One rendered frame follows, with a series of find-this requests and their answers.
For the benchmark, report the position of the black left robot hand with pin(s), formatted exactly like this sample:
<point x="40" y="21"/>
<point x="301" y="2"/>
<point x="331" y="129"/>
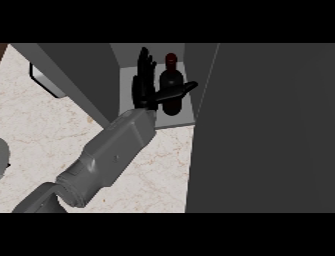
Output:
<point x="143" y="86"/>

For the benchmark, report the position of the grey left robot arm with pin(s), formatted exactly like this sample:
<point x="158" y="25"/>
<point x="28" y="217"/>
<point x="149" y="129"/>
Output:
<point x="118" y="146"/>

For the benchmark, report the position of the grey cabinet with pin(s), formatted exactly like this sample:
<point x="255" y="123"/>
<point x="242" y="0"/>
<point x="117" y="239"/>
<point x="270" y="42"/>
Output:
<point x="127" y="90"/>

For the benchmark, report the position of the dark red wine bottle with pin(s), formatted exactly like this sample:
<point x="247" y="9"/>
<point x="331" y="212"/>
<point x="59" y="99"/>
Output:
<point x="170" y="75"/>

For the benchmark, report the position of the narrow dark grey cabinet door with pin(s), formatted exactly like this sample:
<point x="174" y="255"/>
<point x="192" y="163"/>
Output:
<point x="83" y="76"/>

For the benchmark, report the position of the large dark grey cabinet door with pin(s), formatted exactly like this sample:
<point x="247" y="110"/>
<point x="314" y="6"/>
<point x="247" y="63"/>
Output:
<point x="273" y="133"/>

